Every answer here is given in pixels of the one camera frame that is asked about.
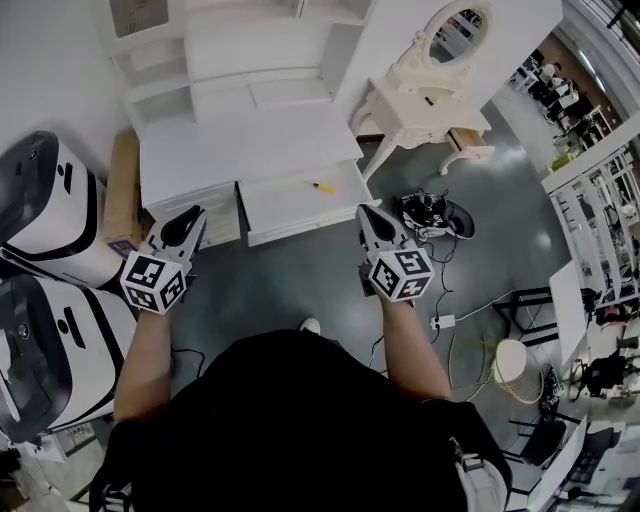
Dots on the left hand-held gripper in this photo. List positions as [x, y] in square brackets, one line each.
[150, 280]

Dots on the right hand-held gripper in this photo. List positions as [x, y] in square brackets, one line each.
[400, 275]

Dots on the yellow screwdriver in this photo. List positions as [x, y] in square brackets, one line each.
[326, 188]

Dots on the white drawer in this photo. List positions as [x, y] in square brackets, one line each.
[295, 205]

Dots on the person's right forearm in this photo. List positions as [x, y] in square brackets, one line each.
[412, 350]

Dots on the person's left forearm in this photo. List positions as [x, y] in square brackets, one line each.
[142, 365]

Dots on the brown cardboard box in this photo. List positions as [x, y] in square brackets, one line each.
[122, 200]

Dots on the white power strip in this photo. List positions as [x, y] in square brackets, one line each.
[442, 321]

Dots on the white desk with hutch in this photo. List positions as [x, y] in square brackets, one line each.
[240, 135]

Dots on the person's white shoe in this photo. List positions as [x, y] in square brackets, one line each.
[311, 325]

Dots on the cream vanity table with mirror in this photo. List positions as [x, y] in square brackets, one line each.
[425, 115]

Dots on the white and black machine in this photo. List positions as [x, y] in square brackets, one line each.
[55, 360]
[45, 215]

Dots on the green plastic container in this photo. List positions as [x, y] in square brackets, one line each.
[561, 162]

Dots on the white board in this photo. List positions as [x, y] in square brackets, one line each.
[567, 310]

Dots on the person's black shirt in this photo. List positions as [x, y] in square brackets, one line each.
[290, 425]

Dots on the white shelf rack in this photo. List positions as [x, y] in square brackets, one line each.
[600, 215]

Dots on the black chair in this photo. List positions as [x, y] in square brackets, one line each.
[542, 442]

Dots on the black metal stool frame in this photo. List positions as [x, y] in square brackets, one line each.
[545, 335]

